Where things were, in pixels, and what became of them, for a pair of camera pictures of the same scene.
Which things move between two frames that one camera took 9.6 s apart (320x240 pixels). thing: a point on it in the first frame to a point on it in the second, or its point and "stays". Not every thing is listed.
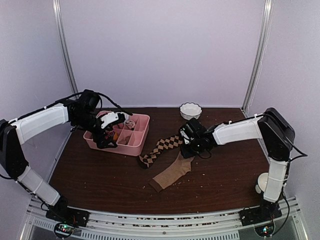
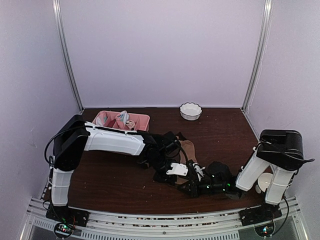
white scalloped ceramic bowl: [188, 110] stays
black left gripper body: [88, 121] to [158, 177]
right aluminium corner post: [264, 36] stays
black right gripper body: [195, 149] to [215, 189]
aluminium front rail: [224, 226] stays
